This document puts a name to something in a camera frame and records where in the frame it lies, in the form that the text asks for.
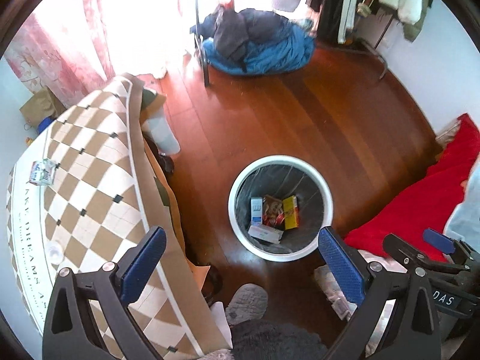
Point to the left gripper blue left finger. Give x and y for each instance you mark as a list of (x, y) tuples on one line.
[(70, 330)]

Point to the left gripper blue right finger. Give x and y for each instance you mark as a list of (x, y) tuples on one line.
[(413, 329)]

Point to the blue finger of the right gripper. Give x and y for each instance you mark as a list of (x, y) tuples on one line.
[(446, 245), (409, 257)]

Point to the white tissue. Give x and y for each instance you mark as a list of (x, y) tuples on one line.
[(55, 253)]

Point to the yellow box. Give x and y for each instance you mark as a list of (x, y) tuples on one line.
[(291, 212)]

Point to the white grey long box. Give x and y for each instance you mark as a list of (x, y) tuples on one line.
[(265, 233)]

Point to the blue white milk carton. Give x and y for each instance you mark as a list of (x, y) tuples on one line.
[(43, 172)]

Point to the white medicine box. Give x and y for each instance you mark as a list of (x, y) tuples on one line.
[(256, 210)]

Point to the white round trash bin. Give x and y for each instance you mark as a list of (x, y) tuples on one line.
[(281, 176)]

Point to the light blue quilt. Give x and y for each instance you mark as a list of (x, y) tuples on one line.
[(464, 224)]

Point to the red blanket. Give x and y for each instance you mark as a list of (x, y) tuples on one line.
[(426, 204)]

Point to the checkered tablecloth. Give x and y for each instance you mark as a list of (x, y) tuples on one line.
[(108, 191)]

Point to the black fuzzy trouser leg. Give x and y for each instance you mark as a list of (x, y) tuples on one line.
[(263, 339)]

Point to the brown paper bag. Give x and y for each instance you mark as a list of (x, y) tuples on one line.
[(41, 105)]

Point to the blue clothes pile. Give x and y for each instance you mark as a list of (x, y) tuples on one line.
[(253, 42)]

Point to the pink floral curtain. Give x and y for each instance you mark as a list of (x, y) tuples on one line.
[(62, 46)]

